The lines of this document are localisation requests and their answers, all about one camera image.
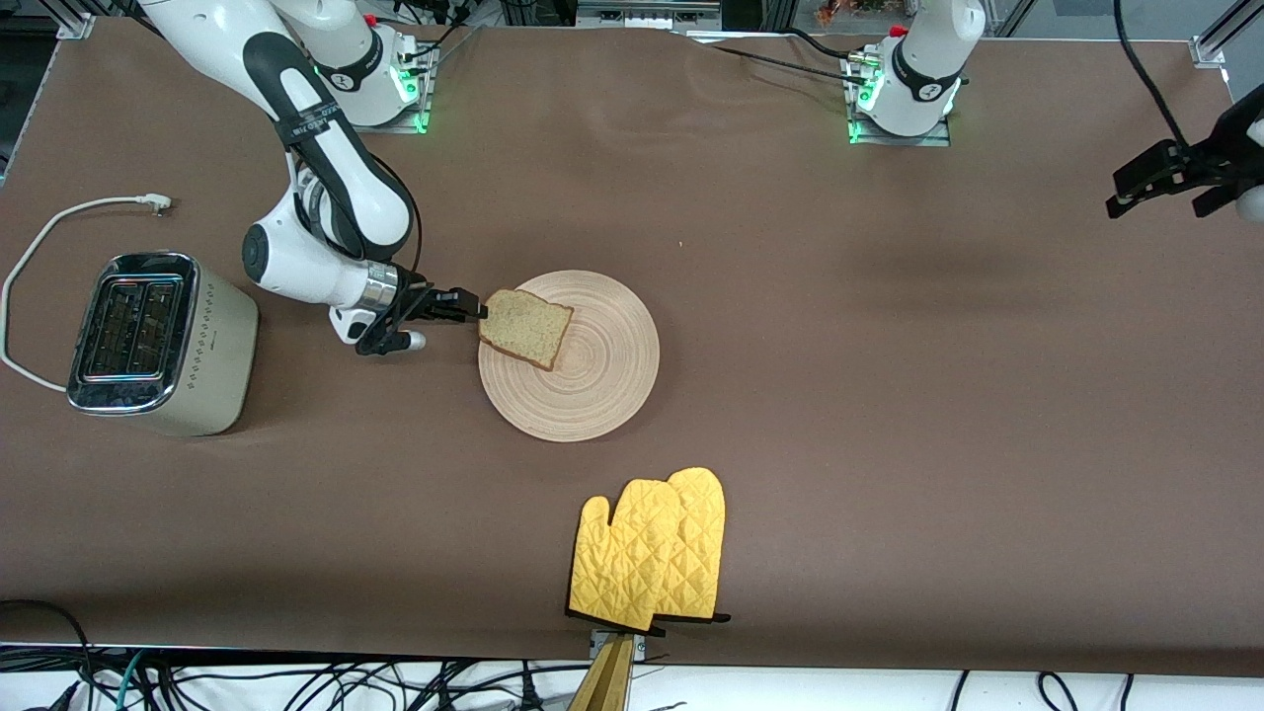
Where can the brown table cover sheet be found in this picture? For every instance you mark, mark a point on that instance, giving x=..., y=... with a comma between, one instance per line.
x=790, y=296

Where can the round wooden plate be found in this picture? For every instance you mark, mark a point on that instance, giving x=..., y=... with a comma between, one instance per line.
x=602, y=375

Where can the grey equipment box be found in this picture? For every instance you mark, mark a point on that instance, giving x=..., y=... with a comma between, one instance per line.
x=642, y=15

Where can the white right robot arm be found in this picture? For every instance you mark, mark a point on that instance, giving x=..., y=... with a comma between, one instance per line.
x=336, y=188

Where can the cream and chrome toaster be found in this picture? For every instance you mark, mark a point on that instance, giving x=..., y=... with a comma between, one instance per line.
x=188, y=346

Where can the slice of brown bread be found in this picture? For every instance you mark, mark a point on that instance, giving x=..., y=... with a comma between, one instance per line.
x=525, y=328

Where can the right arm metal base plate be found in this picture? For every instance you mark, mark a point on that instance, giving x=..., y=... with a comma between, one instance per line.
x=395, y=126

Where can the white right gripper cylinder attachment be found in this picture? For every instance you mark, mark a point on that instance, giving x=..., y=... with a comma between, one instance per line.
x=411, y=342

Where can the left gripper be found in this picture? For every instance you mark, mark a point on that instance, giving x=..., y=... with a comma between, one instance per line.
x=1217, y=162

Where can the aluminium frame profile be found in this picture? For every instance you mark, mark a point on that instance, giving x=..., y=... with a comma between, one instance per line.
x=1210, y=49
x=74, y=25

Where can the small metal bracket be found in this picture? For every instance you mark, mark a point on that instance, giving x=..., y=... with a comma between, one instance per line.
x=596, y=644

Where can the white left gripper cylinder attachment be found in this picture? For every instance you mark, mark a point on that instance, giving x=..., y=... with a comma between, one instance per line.
x=1252, y=202

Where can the white gripper cylinder attachment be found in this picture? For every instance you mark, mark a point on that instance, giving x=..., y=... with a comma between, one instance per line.
x=411, y=342
x=1252, y=202

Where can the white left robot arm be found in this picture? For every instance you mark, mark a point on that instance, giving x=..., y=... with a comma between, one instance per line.
x=923, y=69

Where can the yellow quilted oven mitt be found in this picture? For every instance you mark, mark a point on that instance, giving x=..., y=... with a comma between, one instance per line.
x=703, y=533
x=622, y=563

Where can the wooden beam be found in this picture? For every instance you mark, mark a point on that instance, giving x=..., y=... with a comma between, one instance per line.
x=607, y=686

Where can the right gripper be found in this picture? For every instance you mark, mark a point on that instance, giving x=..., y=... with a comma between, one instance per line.
x=423, y=301

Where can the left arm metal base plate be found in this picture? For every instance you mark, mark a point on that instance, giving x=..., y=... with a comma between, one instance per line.
x=928, y=141

